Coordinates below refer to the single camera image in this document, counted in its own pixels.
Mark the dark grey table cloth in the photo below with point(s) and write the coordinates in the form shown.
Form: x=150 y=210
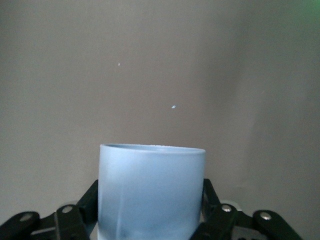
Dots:
x=160 y=75

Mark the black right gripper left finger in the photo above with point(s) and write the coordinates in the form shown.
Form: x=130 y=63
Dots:
x=67 y=222

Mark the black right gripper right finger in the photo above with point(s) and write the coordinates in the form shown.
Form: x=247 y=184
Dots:
x=225 y=222

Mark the light blue cup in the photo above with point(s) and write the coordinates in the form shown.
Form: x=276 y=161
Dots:
x=150 y=190

